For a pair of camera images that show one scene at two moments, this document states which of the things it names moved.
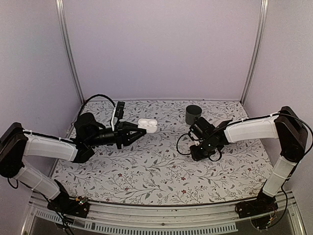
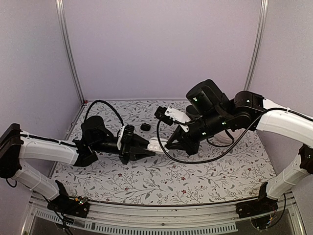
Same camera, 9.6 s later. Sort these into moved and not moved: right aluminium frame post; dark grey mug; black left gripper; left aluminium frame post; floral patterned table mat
Moved: black left gripper
Not moved: right aluminium frame post; left aluminium frame post; dark grey mug; floral patterned table mat
